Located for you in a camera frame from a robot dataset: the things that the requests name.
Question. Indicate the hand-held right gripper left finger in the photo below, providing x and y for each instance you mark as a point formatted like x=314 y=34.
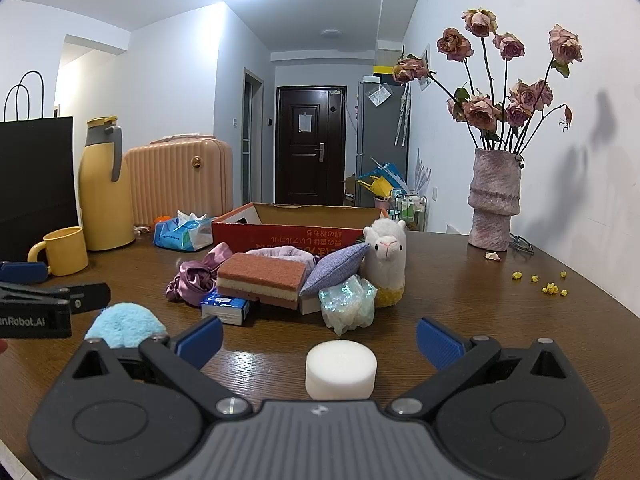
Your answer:
x=200 y=342

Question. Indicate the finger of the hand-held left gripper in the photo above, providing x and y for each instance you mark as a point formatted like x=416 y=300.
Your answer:
x=85 y=296
x=22 y=272

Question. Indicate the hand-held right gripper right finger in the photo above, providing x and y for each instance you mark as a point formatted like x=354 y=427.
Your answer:
x=437 y=342

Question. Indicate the small blue tissue packet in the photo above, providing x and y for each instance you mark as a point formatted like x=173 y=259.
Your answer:
x=225 y=309

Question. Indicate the pink layered sponge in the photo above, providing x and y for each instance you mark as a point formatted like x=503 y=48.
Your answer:
x=260 y=272

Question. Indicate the clear plastic bag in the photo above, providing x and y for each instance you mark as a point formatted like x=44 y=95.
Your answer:
x=347 y=305
x=378 y=94

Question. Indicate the white round foam sponge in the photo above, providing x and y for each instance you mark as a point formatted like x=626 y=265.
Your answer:
x=340 y=367

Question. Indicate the red and orange cardboard box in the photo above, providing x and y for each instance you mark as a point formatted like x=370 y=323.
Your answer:
x=300 y=237

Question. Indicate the blue soft tissue pack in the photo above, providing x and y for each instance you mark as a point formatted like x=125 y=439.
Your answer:
x=175 y=237

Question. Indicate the yellow mug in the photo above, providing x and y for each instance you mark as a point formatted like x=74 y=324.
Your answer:
x=67 y=252

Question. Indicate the light blue fluffy ball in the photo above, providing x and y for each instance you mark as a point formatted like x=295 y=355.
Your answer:
x=125 y=325

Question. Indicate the purple satin scrunchie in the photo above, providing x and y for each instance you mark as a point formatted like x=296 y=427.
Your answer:
x=192 y=280

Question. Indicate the small wrapped snack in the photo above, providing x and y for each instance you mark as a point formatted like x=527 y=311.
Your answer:
x=142 y=230

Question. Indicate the black paper shopping bag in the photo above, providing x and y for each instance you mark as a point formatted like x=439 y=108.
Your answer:
x=35 y=185

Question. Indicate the white alpaca plush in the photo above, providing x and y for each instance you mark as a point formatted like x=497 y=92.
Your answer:
x=385 y=260

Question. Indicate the yellow thermos jug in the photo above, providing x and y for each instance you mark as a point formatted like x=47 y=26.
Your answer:
x=102 y=200

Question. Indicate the fallen rose petal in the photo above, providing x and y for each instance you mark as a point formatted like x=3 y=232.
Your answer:
x=492 y=256

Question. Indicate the orange fruit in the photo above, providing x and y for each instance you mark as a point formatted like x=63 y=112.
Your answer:
x=161 y=220

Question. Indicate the white leaning board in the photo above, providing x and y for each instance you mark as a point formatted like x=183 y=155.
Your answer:
x=457 y=228

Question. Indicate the white foam block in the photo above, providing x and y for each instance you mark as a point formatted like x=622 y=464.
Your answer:
x=311 y=304

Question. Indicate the scattered yellow flower buds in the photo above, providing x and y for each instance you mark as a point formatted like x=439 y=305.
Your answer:
x=550 y=288

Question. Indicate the black eyeglasses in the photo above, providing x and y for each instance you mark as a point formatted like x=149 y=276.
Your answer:
x=522 y=245

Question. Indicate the pink ribbed suitcase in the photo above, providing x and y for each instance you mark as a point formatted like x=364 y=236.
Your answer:
x=170 y=180

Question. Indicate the pink bucket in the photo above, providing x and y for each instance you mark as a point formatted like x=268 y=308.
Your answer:
x=381 y=201

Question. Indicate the pink textured vase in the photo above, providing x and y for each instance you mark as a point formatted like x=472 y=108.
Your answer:
x=495 y=200

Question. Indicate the open brown carton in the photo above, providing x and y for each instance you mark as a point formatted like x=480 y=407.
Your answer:
x=350 y=190

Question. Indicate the dark brown entrance door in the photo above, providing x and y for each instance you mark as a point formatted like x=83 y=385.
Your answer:
x=310 y=160

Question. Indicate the grey framed side door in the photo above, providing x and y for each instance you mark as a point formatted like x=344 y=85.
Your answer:
x=252 y=135

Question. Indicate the grey refrigerator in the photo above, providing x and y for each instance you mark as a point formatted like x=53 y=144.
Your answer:
x=375 y=135

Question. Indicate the white folded umbrella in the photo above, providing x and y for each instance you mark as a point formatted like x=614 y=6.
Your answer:
x=401 y=120

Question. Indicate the bunch of dried roses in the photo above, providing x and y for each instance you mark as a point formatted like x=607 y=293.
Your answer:
x=480 y=110

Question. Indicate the white paper notice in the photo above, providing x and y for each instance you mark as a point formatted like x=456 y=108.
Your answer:
x=305 y=122

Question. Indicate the yellow and black box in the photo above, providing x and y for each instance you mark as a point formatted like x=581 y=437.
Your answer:
x=385 y=72

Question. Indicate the round ceiling lamp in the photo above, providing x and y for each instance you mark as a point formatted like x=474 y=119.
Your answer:
x=331 y=34

